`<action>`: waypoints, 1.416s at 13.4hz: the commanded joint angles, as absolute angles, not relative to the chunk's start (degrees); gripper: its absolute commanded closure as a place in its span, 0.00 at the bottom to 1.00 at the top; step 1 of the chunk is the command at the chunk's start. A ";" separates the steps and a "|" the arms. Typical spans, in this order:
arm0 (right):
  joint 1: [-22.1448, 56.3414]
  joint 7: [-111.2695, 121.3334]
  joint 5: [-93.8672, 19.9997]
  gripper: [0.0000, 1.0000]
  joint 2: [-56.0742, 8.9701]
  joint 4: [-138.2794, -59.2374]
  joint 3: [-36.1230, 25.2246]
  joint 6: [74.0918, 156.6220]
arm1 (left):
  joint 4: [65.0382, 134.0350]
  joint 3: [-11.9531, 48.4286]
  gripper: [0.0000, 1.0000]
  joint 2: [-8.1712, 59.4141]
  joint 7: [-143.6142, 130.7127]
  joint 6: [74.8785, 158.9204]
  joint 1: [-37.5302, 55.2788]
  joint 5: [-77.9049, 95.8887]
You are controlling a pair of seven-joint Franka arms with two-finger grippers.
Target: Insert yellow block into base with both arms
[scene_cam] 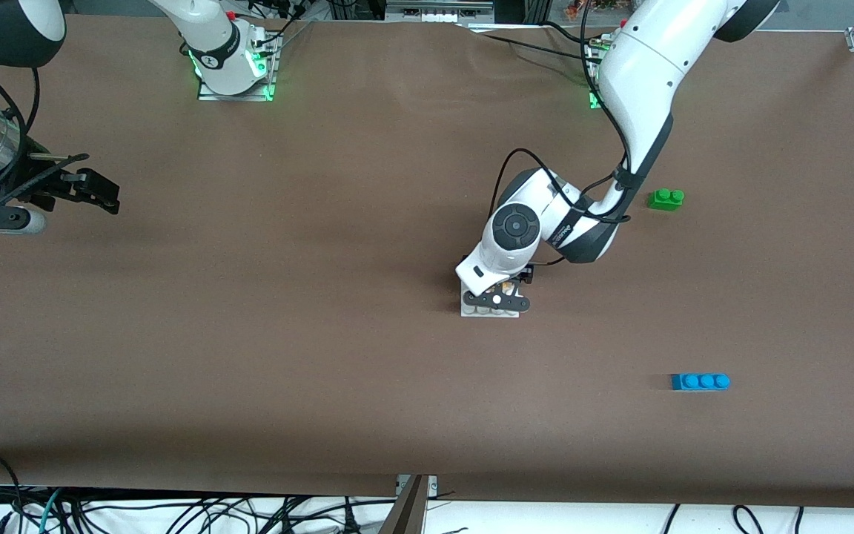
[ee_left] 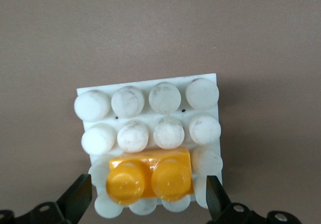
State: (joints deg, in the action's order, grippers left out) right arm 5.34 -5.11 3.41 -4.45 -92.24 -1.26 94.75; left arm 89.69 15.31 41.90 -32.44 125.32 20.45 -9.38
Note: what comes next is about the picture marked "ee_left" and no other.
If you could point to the white studded base plate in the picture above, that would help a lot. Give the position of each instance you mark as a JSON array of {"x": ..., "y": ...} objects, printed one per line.
[{"x": 150, "y": 108}]

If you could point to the yellow two-stud block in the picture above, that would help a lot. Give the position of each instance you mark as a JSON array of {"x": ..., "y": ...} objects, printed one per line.
[{"x": 150, "y": 176}]

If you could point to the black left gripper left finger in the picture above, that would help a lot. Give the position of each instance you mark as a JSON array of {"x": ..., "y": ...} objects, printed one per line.
[{"x": 75, "y": 201}]

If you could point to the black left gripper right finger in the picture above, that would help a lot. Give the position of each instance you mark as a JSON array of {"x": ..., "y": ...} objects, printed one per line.
[{"x": 217, "y": 201}]

